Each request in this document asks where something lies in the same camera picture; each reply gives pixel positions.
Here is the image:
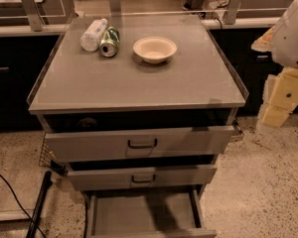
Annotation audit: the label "grey bottom drawer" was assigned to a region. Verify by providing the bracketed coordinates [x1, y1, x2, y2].
[86, 187, 217, 238]

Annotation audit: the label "grey drawer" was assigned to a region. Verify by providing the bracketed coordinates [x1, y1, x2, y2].
[86, 187, 217, 238]
[68, 165, 217, 191]
[46, 126, 233, 163]

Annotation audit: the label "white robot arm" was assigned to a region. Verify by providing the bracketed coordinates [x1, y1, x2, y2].
[251, 0, 298, 133]

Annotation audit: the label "grey top drawer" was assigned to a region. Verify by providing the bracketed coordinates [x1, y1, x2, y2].
[46, 126, 233, 163]

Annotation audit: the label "grey metal drawer cabinet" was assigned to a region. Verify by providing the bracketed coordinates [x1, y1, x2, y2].
[26, 14, 250, 200]

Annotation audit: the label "grey middle drawer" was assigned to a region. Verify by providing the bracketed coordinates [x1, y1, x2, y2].
[68, 165, 217, 191]

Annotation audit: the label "white paper bowl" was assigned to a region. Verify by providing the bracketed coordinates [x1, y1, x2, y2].
[133, 37, 177, 64]

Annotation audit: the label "green soda can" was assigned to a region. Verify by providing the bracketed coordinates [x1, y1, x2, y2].
[99, 27, 120, 58]

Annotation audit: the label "white plastic bottle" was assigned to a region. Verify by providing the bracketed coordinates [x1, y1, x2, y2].
[80, 18, 107, 52]

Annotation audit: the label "black metal bar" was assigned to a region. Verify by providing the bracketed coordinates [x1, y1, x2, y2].
[26, 171, 53, 238]

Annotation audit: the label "dark counter cabinets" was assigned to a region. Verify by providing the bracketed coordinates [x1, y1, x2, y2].
[0, 28, 282, 130]

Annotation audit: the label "right metal railing post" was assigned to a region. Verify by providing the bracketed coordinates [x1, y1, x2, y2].
[223, 0, 241, 25]

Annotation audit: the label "wire mesh basket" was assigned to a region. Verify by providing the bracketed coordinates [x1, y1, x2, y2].
[39, 140, 67, 176]

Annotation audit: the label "left metal railing post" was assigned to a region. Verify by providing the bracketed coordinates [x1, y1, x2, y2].
[21, 0, 43, 32]

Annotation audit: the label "black floor cable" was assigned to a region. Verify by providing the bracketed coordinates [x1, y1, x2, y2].
[0, 166, 48, 238]

